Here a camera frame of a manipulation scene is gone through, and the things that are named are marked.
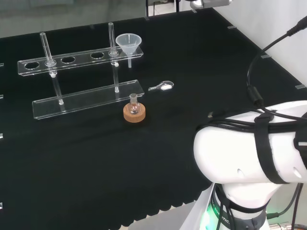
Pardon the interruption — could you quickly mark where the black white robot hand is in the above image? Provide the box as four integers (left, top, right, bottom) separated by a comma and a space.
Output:
189, 0, 234, 11

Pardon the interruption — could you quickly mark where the translucent plastic funnel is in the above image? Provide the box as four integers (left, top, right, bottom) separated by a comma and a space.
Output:
115, 34, 143, 69

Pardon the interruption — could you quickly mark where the clear acrylic funnel stand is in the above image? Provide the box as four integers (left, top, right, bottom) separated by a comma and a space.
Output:
17, 22, 145, 120

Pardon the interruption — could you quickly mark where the small round-bottom glass flask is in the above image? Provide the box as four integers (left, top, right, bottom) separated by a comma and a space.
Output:
128, 93, 141, 115

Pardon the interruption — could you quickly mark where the black cloth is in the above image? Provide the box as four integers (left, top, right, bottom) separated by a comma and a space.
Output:
0, 7, 307, 228

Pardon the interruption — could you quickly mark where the pale board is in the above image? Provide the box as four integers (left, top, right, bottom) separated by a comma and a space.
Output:
124, 184, 216, 230

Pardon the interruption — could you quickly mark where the cork ring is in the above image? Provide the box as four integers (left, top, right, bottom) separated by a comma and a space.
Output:
123, 103, 146, 123

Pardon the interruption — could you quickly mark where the thin black base cable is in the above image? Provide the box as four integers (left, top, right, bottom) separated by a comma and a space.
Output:
266, 183, 303, 230

